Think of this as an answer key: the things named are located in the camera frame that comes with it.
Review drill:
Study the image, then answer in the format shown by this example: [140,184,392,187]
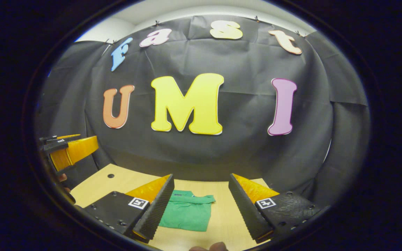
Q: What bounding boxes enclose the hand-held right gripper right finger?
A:
[228,173,322,244]

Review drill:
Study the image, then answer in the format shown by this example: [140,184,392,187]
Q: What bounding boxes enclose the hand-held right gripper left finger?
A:
[82,174,175,244]

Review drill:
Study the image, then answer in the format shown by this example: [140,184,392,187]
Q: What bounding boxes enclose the green T-shirt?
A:
[158,190,216,232]

